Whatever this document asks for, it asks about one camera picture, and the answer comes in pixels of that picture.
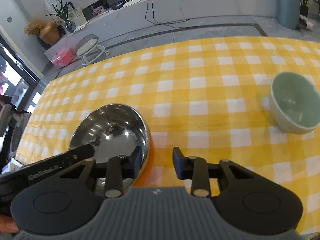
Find orange steel bowl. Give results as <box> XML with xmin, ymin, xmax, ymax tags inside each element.
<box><xmin>68</xmin><ymin>103</ymin><xmax>154</xmax><ymax>197</ymax></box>

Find person's hand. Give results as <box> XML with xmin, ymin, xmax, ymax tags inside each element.
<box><xmin>0</xmin><ymin>215</ymin><xmax>19</xmax><ymax>233</ymax></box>

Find yellow white checkered tablecloth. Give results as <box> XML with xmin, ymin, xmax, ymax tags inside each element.
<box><xmin>16</xmin><ymin>37</ymin><xmax>319</xmax><ymax>233</ymax></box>

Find green ceramic bowl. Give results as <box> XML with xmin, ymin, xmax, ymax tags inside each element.
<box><xmin>269</xmin><ymin>72</ymin><xmax>319</xmax><ymax>134</ymax></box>

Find pink storage box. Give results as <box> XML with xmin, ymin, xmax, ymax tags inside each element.
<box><xmin>51</xmin><ymin>48</ymin><xmax>74</xmax><ymax>69</ymax></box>

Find brown vase dried flowers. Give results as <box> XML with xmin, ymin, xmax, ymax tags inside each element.
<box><xmin>24</xmin><ymin>18</ymin><xmax>60</xmax><ymax>50</ymax></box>

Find grey tv console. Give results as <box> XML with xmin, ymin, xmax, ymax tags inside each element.
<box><xmin>44</xmin><ymin>0</ymin><xmax>277</xmax><ymax>60</ymax></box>

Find green plant blue vase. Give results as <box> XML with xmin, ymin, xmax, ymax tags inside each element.
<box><xmin>47</xmin><ymin>0</ymin><xmax>76</xmax><ymax>33</ymax></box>

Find blue grey trash bin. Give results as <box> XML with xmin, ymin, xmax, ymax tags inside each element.
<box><xmin>276</xmin><ymin>0</ymin><xmax>301</xmax><ymax>30</ymax></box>

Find black power cable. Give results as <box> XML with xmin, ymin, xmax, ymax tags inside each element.
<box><xmin>145</xmin><ymin>0</ymin><xmax>192</xmax><ymax>29</ymax></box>

